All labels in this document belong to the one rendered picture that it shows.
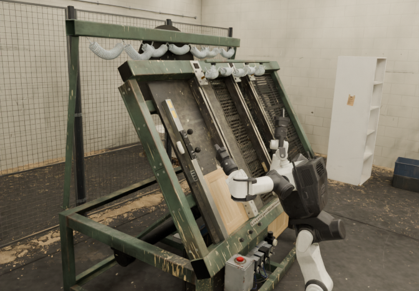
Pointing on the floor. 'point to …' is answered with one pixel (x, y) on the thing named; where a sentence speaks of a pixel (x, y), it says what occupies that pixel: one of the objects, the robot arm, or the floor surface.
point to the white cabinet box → (355, 118)
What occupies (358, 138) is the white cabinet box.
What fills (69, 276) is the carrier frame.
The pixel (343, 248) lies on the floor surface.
